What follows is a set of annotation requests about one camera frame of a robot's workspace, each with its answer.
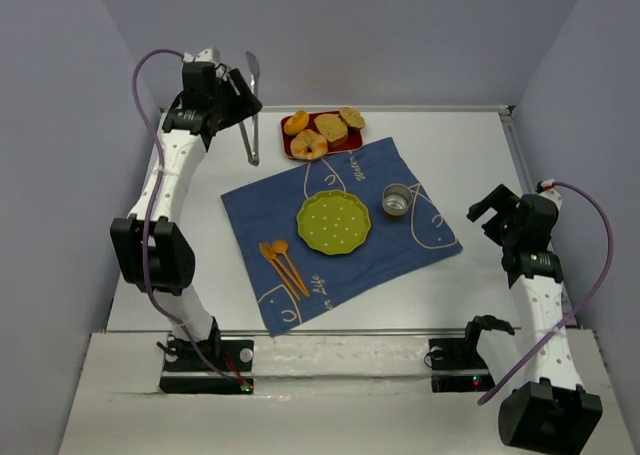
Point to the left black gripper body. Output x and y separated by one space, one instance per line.
242 101

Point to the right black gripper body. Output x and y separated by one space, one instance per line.
496 203

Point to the metal tongs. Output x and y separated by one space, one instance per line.
249 128

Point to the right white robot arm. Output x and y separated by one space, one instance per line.
543 404

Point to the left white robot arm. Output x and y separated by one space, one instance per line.
152 252

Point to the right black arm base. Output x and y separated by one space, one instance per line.
455 367

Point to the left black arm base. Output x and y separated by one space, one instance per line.
228 373

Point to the brown bread slice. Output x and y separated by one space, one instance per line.
332 128

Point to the seeded bread roll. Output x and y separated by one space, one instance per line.
352 118

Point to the small orange bagel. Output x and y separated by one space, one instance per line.
296 123

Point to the large glazed bagel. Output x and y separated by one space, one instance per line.
308 145

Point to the blue fish placemat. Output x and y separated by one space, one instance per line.
265 211

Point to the metal cup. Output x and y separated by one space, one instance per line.
396 201

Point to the red tray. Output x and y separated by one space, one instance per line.
353 141

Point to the orange wooden spoon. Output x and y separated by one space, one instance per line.
280 247

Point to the green dotted plate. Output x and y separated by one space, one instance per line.
333 222

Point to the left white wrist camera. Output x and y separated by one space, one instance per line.
208 55

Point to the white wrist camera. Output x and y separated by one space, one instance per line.
547 189
208 55

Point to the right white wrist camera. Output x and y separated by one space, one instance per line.
547 189

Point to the aluminium front rail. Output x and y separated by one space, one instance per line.
342 332

